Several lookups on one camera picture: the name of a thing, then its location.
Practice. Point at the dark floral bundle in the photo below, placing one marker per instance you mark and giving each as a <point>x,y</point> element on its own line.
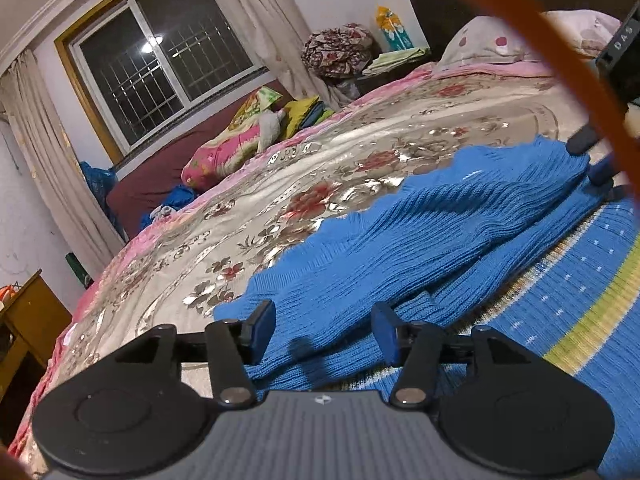
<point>341,52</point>

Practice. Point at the yellow blue carton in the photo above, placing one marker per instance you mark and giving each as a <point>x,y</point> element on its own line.
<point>393,30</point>

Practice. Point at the beige curtain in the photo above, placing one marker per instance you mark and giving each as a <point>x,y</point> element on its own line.
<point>55,168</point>
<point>276,32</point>

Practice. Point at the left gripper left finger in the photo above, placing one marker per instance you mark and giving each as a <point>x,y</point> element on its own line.
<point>232,345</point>

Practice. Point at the yellow folded cloth stack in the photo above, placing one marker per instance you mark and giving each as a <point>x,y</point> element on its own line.
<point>302,114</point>

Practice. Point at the white floral pillow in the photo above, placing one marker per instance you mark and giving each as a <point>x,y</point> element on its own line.
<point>489,40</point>

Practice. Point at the blue striped knit sweater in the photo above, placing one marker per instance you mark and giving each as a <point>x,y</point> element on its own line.
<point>516,238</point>

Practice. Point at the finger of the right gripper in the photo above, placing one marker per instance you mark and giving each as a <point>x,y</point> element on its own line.
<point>582,140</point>
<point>603,171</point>

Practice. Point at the light green folded sheet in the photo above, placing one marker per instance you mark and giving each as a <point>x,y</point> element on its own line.
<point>389,60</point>

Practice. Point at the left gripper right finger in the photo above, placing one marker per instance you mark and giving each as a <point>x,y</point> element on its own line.
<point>415,348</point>

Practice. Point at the beige right curtain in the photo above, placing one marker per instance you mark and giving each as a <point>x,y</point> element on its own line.
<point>276,32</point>

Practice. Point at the blue plastic bag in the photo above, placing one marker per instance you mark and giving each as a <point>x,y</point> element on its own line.
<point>101,182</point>

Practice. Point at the wooden desk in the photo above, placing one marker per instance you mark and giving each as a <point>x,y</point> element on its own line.
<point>31,321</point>

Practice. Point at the floral satin bedspread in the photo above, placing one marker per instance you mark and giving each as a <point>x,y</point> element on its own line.
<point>180,270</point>

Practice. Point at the barred window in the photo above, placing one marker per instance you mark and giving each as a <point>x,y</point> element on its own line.
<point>138,67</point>

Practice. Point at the blue clothes on sofa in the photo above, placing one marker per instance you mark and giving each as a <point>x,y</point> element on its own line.
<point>180,196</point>

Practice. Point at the green bottle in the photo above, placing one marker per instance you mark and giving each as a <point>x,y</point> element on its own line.
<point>78,270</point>

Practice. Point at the beige left curtain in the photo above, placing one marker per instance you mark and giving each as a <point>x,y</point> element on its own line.
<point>55,168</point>

